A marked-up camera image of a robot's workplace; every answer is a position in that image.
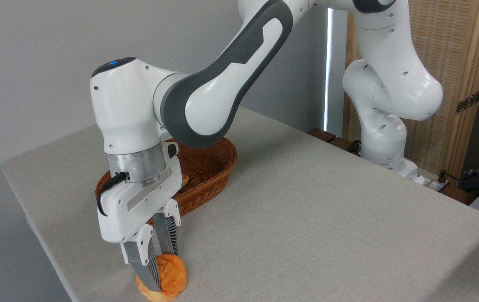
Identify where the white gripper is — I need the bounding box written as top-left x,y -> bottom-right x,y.
98,143 -> 182,292

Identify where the round braided bread bun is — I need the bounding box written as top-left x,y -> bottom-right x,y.
136,253 -> 188,302

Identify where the brown wicker oval basket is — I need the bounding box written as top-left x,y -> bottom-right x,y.
95,138 -> 238,216

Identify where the grey tablecloth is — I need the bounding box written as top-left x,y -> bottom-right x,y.
1,107 -> 479,302

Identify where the dark metal screen hinge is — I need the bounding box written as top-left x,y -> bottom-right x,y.
456,90 -> 479,115

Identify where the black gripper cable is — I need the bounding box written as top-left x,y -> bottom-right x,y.
97,171 -> 131,217

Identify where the black power cable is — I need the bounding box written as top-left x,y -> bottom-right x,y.
438,170 -> 479,190

